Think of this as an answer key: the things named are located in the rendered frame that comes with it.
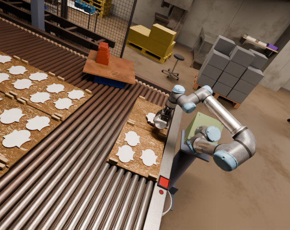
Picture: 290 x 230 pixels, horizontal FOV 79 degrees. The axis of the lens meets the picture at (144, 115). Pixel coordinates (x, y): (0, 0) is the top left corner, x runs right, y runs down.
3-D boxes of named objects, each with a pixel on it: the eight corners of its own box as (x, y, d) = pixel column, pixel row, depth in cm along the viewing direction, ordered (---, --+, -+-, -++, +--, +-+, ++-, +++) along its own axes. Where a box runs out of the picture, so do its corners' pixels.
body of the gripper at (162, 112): (158, 119, 126) (164, 107, 119) (159, 112, 133) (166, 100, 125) (167, 123, 127) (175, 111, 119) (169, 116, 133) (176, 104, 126)
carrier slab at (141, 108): (169, 111, 179) (170, 110, 178) (165, 138, 146) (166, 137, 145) (137, 98, 177) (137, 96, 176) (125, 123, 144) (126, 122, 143)
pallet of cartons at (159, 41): (120, 45, 524) (127, 15, 473) (130, 37, 615) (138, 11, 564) (167, 65, 529) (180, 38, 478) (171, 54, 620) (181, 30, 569)
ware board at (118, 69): (133, 62, 212) (133, 61, 211) (134, 84, 175) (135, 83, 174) (90, 50, 199) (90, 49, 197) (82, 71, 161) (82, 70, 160)
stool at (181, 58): (178, 74, 506) (187, 56, 473) (178, 82, 465) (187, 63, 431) (161, 67, 503) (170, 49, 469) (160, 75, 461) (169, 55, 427)
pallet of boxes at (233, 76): (234, 94, 530) (265, 55, 453) (237, 109, 462) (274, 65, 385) (194, 76, 536) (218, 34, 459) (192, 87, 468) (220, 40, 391)
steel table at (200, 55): (206, 58, 741) (219, 33, 680) (208, 75, 587) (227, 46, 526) (190, 51, 740) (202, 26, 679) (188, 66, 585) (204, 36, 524)
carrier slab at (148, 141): (164, 139, 145) (165, 138, 144) (156, 182, 112) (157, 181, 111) (125, 122, 144) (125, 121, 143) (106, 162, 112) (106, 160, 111)
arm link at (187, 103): (201, 100, 106) (190, 89, 112) (186, 110, 105) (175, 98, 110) (200, 107, 112) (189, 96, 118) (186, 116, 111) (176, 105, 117)
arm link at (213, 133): (217, 136, 144) (226, 136, 130) (204, 145, 142) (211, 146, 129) (209, 123, 144) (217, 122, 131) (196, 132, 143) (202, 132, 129)
